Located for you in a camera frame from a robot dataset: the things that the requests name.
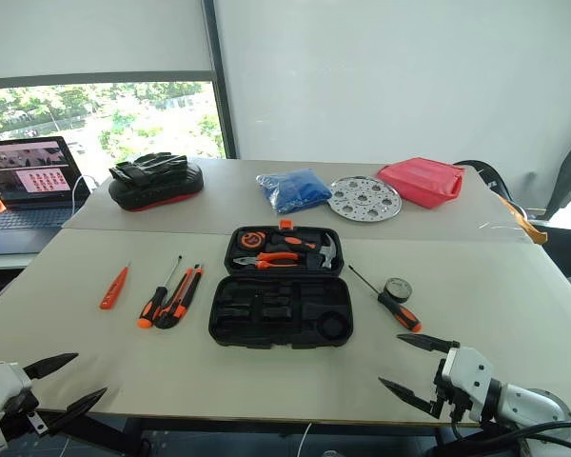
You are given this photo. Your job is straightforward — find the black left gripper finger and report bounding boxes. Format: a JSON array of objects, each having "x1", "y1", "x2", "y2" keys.
[
  {"x1": 47, "y1": 387, "x2": 108, "y2": 435},
  {"x1": 23, "y1": 352, "x2": 80, "y2": 381}
]

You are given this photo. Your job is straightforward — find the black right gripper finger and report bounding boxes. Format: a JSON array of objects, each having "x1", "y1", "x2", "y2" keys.
[
  {"x1": 378, "y1": 378, "x2": 443, "y2": 420},
  {"x1": 397, "y1": 333, "x2": 461, "y2": 354}
]

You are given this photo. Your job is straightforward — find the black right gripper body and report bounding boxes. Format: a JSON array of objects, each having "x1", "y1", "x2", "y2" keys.
[{"x1": 432, "y1": 359, "x2": 472, "y2": 423}]

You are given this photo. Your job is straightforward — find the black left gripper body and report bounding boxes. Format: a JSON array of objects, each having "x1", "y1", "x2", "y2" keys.
[{"x1": 2, "y1": 378, "x2": 49, "y2": 437}]

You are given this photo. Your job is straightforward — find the black handle orange cap screwdriver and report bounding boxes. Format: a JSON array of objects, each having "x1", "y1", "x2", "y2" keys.
[{"x1": 346, "y1": 264, "x2": 423, "y2": 333}]

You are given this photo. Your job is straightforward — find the striped orange black handle screwdriver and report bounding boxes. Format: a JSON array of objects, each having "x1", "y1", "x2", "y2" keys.
[{"x1": 136, "y1": 254, "x2": 184, "y2": 330}]

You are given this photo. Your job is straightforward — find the orange black utility knife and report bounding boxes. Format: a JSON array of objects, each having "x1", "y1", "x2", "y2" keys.
[{"x1": 155, "y1": 263, "x2": 205, "y2": 330}]

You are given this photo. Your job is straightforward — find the black tool case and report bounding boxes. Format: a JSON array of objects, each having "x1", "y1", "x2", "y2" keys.
[{"x1": 207, "y1": 219, "x2": 355, "y2": 350}]

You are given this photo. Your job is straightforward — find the claw hammer orange black grip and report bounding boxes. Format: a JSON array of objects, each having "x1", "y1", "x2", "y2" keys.
[{"x1": 269, "y1": 232, "x2": 341, "y2": 271}]

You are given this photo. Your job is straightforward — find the perforated steel steamer plate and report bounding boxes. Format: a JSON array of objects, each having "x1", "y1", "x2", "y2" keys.
[{"x1": 326, "y1": 174, "x2": 404, "y2": 226}]

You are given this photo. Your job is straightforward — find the pink red folded bag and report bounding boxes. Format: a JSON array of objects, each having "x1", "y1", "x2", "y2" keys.
[{"x1": 376, "y1": 156, "x2": 467, "y2": 210}]

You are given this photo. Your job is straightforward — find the dark laptop computer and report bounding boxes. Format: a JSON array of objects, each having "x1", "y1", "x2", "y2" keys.
[{"x1": 0, "y1": 136, "x2": 92, "y2": 257}]

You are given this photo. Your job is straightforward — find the blue plastic bag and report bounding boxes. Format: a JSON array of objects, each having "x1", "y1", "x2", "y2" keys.
[{"x1": 255, "y1": 167, "x2": 334, "y2": 215}]

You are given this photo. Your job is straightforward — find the orange black tape measure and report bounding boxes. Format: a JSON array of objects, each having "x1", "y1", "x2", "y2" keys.
[{"x1": 239, "y1": 229, "x2": 266, "y2": 250}]

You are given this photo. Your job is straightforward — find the black red boxing pad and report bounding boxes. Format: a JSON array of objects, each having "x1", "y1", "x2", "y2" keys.
[{"x1": 108, "y1": 159, "x2": 206, "y2": 212}]

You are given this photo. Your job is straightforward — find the white roller blind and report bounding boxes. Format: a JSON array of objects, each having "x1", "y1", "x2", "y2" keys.
[{"x1": 0, "y1": 0, "x2": 214, "y2": 81}]

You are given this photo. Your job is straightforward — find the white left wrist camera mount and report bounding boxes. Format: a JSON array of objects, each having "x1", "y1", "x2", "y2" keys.
[{"x1": 0, "y1": 361, "x2": 33, "y2": 453}]

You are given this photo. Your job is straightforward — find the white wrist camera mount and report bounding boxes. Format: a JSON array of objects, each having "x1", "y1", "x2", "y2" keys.
[
  {"x1": 441, "y1": 346, "x2": 497, "y2": 424},
  {"x1": 0, "y1": 361, "x2": 33, "y2": 453}
]

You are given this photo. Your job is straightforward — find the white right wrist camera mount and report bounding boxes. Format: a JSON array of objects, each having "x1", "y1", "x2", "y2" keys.
[{"x1": 441, "y1": 346, "x2": 497, "y2": 424}]

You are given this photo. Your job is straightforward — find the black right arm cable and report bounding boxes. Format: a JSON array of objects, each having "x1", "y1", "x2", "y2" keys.
[{"x1": 450, "y1": 408, "x2": 571, "y2": 457}]

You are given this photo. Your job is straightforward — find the thin white hanging cable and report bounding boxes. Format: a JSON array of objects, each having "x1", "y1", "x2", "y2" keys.
[{"x1": 299, "y1": 421, "x2": 314, "y2": 457}]

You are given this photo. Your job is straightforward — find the orange handled pliers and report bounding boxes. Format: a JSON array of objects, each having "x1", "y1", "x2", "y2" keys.
[{"x1": 232, "y1": 251, "x2": 301, "y2": 270}]

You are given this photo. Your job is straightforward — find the white laptop cable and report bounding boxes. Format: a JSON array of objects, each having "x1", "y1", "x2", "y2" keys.
[{"x1": 69, "y1": 174, "x2": 99, "y2": 207}]

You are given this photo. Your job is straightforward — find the black window frame post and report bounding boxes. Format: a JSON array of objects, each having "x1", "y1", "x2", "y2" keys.
[{"x1": 201, "y1": 0, "x2": 238, "y2": 160}]

